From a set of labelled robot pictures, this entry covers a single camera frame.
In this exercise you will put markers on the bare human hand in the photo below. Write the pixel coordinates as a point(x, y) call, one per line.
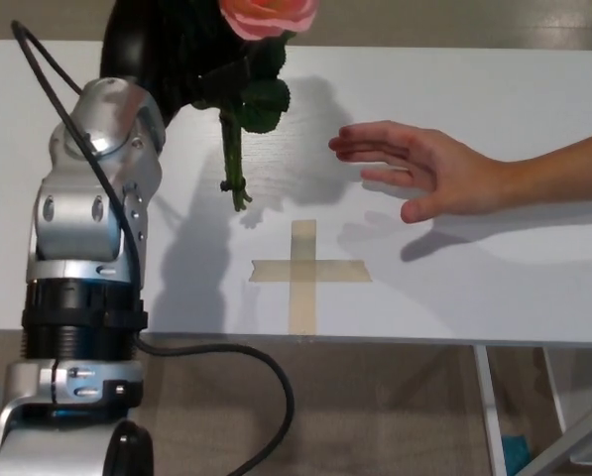
point(444, 168)

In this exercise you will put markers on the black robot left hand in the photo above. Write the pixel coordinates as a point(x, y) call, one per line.
point(147, 44)

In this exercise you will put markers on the pink artificial rose bouquet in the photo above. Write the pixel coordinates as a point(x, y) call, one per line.
point(271, 17)

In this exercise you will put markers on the bare human forearm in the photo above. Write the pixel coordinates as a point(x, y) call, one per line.
point(558, 173)

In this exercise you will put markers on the short beige tape strip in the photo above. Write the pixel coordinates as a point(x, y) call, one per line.
point(340, 271)

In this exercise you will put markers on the long beige tape strip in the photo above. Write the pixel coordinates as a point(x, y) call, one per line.
point(303, 302)

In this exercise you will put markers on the white metal table leg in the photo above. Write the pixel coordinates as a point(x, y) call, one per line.
point(556, 392)
point(490, 411)

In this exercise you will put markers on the teal object on floor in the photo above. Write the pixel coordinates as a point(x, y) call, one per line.
point(517, 448)

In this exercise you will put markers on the grey metal frame bar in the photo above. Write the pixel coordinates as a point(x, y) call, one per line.
point(583, 431)

